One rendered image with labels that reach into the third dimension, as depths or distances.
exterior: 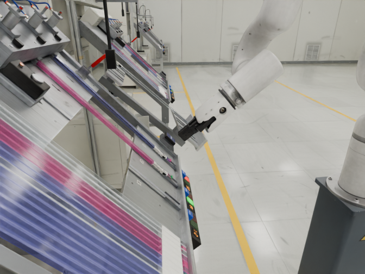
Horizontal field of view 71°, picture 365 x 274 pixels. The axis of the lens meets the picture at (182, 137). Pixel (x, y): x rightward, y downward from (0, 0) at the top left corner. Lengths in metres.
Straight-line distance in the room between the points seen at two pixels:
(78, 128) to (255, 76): 1.39
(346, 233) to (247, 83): 0.57
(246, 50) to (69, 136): 1.40
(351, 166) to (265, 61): 0.43
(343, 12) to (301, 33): 1.35
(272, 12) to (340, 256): 0.78
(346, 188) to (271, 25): 0.56
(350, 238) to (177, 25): 7.75
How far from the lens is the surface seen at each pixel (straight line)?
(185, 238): 0.66
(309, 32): 9.50
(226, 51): 8.58
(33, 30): 0.75
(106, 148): 1.89
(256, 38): 0.79
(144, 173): 0.72
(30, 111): 0.58
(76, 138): 1.90
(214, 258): 1.60
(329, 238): 1.06
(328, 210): 1.03
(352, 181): 0.96
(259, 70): 0.72
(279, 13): 0.71
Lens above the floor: 1.20
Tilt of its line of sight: 24 degrees down
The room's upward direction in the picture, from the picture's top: straight up
